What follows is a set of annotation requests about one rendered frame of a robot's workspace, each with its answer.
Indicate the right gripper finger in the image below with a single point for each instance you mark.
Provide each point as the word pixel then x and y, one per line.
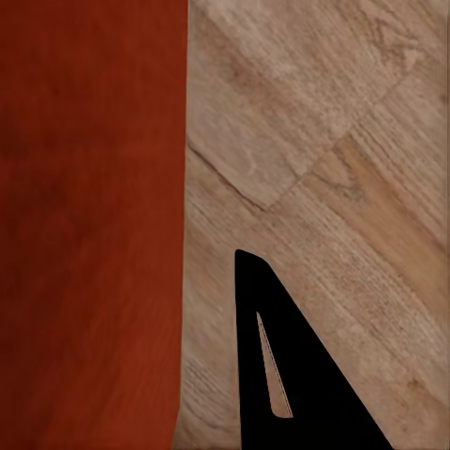
pixel 327 413

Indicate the storage box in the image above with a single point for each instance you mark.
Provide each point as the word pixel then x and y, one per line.
pixel 93 105

